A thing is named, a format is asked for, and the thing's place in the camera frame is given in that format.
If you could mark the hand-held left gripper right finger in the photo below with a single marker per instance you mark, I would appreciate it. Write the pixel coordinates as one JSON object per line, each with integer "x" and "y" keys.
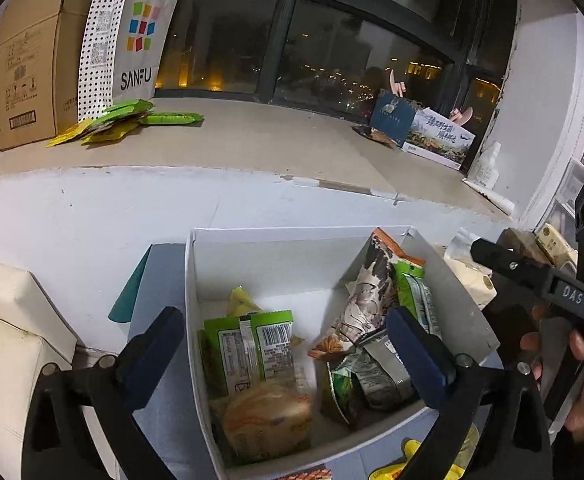
{"x": 417, "y": 357}

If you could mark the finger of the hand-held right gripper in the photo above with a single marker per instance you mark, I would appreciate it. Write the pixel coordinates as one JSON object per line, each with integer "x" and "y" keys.
{"x": 509, "y": 262}

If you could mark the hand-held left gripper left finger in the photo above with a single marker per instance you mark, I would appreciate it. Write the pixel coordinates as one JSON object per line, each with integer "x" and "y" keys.
{"x": 154, "y": 355}

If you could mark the grey snack packet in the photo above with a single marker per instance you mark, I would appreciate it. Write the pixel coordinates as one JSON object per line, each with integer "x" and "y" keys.
{"x": 387, "y": 370}

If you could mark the large white red snack bag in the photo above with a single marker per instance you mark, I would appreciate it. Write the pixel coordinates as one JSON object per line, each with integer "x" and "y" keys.
{"x": 372, "y": 290}

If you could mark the dark green snack packet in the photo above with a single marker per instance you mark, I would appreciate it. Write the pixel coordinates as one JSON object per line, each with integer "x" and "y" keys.
{"x": 342, "y": 392}

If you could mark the small orange nut packet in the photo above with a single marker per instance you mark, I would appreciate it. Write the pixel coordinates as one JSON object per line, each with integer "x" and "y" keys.
{"x": 332, "y": 347}

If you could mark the yellow-green printed snack packet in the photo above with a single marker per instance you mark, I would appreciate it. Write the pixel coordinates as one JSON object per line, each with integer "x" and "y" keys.
{"x": 242, "y": 302}

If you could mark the yellow snack packet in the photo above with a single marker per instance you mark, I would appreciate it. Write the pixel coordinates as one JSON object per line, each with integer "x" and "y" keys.
{"x": 442, "y": 465}

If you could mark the beige round snack packet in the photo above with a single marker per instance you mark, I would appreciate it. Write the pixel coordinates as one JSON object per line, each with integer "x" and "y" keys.
{"x": 267, "y": 420}

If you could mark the white cardboard box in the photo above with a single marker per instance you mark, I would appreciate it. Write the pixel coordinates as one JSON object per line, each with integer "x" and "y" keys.
{"x": 272, "y": 270}

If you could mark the orange clear-edged snack packet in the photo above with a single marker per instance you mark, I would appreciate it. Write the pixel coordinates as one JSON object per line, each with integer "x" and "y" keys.
{"x": 304, "y": 474}

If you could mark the dark side cabinet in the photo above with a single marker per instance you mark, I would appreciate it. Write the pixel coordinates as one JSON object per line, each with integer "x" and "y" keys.
{"x": 514, "y": 245}

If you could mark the cream case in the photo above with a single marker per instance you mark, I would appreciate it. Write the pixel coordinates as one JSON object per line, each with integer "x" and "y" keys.
{"x": 554, "y": 247}

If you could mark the cream tissue pack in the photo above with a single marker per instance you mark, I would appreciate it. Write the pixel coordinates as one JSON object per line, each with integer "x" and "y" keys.
{"x": 474, "y": 285}

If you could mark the white tube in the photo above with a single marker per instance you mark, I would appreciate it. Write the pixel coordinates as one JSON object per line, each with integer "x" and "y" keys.
{"x": 489, "y": 195}

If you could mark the clear plastic drawer unit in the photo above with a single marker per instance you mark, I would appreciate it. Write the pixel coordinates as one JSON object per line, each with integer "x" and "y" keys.
{"x": 579, "y": 170}

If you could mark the white plastic bottle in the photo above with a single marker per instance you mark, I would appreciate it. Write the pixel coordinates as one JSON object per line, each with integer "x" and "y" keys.
{"x": 484, "y": 165}

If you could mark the white leather ottoman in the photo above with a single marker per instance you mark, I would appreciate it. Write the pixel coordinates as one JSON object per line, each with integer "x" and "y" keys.
{"x": 7, "y": 350}

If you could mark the blue printed tissue box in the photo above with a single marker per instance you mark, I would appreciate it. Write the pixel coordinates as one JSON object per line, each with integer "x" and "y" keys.
{"x": 422, "y": 132}

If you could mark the dark flat packet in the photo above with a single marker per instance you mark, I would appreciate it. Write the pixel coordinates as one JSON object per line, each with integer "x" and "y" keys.
{"x": 372, "y": 135}

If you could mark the pink antler headband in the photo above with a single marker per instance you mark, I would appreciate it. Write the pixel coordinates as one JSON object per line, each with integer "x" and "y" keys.
{"x": 398, "y": 82}

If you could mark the pile of green yellow packets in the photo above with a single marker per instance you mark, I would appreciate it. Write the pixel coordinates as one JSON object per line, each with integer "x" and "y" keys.
{"x": 117, "y": 122}

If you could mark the dark window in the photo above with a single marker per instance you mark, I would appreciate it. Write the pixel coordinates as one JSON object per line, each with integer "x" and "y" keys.
{"x": 322, "y": 50}

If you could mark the white dotted shopping bag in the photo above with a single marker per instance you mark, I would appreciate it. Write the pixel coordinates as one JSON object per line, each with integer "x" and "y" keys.
{"x": 132, "y": 40}

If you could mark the brown cardboard box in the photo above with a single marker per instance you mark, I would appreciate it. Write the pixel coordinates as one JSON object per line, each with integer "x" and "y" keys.
{"x": 32, "y": 60}

